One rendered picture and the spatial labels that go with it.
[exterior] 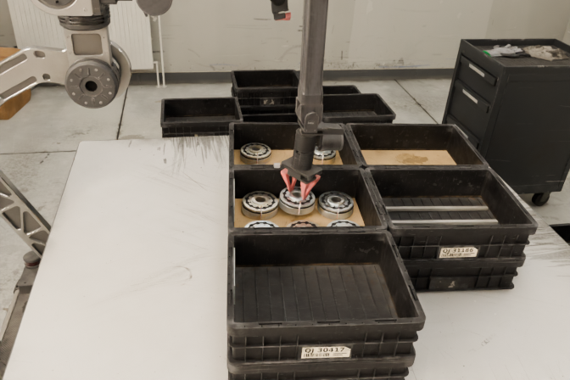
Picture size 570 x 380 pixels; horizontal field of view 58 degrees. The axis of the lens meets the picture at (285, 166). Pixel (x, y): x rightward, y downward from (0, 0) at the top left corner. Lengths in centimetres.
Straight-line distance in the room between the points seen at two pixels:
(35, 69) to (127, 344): 84
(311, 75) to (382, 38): 352
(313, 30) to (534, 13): 429
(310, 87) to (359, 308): 55
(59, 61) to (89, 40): 15
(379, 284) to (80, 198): 104
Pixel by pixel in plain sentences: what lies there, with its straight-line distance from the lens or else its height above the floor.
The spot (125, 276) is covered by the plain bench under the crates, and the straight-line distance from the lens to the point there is 151.
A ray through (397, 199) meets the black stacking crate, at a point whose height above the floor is 83.
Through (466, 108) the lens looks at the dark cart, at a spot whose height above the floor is 56.
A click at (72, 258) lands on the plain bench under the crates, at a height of 70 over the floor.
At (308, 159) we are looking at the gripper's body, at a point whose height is 102.
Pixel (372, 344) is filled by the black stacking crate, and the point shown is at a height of 86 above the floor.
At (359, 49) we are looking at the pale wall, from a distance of 476.
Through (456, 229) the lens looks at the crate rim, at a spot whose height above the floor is 93.
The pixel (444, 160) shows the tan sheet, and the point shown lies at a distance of 188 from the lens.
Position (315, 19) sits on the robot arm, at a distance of 127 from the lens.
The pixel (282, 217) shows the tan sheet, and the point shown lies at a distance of 147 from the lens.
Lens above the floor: 170
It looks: 31 degrees down
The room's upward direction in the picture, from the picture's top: 4 degrees clockwise
